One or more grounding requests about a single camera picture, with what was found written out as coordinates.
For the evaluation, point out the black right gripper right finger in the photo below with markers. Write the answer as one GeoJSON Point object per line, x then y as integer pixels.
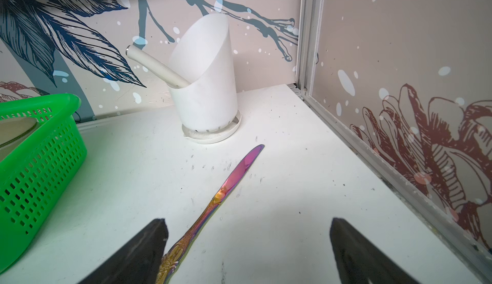
{"type": "Point", "coordinates": [359, 261]}

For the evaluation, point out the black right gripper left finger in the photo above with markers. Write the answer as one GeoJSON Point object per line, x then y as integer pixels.
{"type": "Point", "coordinates": [138, 260]}

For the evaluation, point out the yellow-green tea canister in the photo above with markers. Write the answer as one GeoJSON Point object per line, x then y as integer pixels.
{"type": "Point", "coordinates": [14, 131]}

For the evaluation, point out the green plastic basket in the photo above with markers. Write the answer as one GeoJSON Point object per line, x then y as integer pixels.
{"type": "Point", "coordinates": [35, 175]}

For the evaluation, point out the white utensil holder cup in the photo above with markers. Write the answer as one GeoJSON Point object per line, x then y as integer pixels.
{"type": "Point", "coordinates": [208, 107]}

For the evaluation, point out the white utensil handle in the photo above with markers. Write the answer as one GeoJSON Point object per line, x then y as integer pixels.
{"type": "Point", "coordinates": [159, 69]}

